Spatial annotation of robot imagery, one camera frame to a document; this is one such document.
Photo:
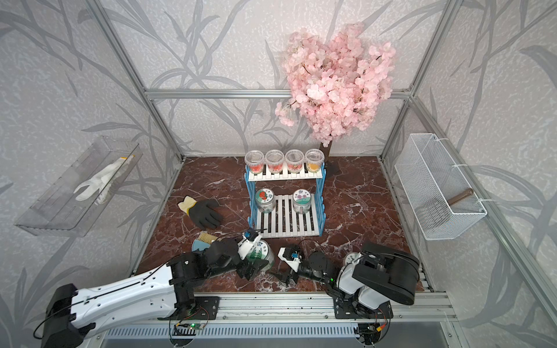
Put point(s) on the carrot lid seed container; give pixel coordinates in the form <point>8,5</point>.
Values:
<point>352,258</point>

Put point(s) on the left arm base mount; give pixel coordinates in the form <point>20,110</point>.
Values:
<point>202,308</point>

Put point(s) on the blue hand brush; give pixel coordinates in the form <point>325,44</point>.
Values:
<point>203,241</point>

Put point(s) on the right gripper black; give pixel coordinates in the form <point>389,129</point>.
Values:
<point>291,275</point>

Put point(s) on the white wire mesh basket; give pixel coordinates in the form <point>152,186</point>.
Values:
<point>426,169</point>

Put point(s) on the black work glove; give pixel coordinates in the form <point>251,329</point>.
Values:
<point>202,212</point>

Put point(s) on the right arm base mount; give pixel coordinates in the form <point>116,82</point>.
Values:
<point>363,305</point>

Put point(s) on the wooden handled brush in basket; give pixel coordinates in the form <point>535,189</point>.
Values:
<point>439,207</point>

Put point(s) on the pink flower lid container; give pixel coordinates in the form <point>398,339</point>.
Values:
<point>301,201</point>

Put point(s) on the clear acrylic wall tray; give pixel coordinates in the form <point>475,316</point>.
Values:
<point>71,206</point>

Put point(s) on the clear seed container red label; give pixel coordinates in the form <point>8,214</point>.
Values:
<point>255,161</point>

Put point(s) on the pink artificial blossom tree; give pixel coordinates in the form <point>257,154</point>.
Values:
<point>336,86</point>

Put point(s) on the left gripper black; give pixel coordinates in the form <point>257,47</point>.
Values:
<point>244,271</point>

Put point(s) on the blue white two-tier shelf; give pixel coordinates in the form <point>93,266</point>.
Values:
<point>283,221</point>

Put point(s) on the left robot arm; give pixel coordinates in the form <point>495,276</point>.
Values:
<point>166,293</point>

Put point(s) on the green label seed container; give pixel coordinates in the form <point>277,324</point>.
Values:
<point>262,251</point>

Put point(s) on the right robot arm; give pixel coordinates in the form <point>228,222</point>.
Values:
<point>365,286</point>

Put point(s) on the strawberry lid seed container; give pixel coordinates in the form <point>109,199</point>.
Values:
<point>265,200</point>

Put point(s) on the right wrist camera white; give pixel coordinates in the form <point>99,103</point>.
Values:
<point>292,256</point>

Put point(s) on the white glove in tray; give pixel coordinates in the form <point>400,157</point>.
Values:
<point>100,184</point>

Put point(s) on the small clear container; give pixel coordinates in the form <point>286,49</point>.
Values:
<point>314,159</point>

